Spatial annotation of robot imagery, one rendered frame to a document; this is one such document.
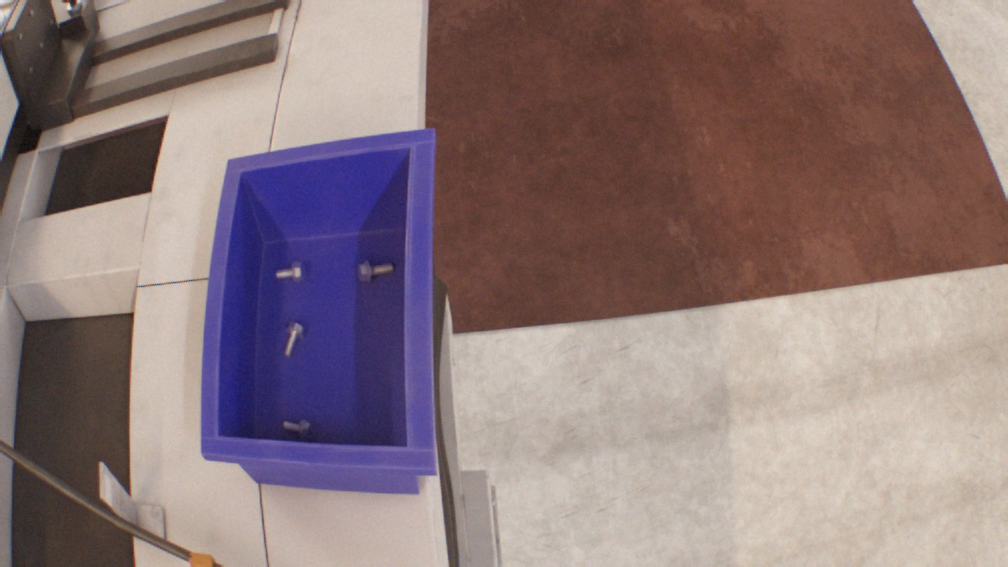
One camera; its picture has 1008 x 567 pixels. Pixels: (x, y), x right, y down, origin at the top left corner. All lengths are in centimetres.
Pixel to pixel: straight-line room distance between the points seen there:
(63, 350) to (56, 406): 6
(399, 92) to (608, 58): 122
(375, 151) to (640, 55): 138
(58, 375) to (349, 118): 37
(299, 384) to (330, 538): 12
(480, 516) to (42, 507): 56
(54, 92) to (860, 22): 183
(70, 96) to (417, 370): 53
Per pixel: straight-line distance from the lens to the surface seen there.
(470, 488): 120
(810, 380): 177
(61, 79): 108
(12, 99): 104
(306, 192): 82
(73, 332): 98
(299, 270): 82
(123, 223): 93
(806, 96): 214
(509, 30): 219
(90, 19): 115
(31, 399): 97
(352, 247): 84
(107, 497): 72
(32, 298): 98
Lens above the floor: 150
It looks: 55 degrees down
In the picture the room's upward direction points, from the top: 6 degrees counter-clockwise
